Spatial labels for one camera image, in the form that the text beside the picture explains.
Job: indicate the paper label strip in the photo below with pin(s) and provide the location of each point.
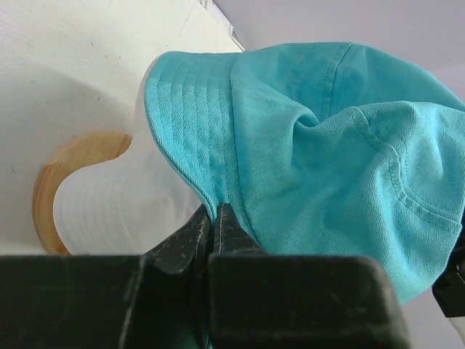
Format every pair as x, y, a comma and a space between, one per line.
211, 7

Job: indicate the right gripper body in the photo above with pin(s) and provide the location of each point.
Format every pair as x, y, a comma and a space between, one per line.
448, 289

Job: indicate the wooden hat stand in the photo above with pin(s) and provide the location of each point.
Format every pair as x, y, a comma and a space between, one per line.
82, 151

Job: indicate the white bucket hat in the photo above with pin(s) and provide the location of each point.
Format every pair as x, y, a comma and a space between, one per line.
127, 205

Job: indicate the teal bucket hat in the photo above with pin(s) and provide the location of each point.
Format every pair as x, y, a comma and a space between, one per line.
322, 149

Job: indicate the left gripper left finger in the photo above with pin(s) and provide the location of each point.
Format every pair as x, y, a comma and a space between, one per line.
173, 311

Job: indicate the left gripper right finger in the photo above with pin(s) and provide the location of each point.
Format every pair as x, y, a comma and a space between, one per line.
242, 302

